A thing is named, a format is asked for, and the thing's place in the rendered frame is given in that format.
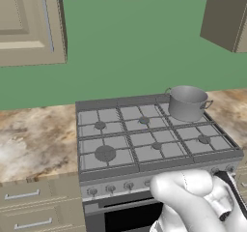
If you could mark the beige wall cupboard door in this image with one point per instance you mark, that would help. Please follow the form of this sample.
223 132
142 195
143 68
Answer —
22 20

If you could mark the grey gas stove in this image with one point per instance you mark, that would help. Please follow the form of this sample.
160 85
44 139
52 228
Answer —
151 136

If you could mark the beige wall cupboard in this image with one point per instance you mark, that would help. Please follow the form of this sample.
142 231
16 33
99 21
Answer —
225 23

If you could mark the grey stove knob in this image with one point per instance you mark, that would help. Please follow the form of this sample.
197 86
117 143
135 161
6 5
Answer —
147 183
93 191
214 170
129 185
230 168
111 188

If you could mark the grey metal pot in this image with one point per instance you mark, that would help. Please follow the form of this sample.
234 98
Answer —
185 108

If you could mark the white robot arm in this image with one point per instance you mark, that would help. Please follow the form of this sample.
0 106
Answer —
180 197

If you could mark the black oven door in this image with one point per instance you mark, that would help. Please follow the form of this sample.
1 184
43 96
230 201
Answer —
128 218

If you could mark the beige drawer front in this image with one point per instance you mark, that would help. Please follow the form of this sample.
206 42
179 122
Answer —
64 219
48 194
242 178

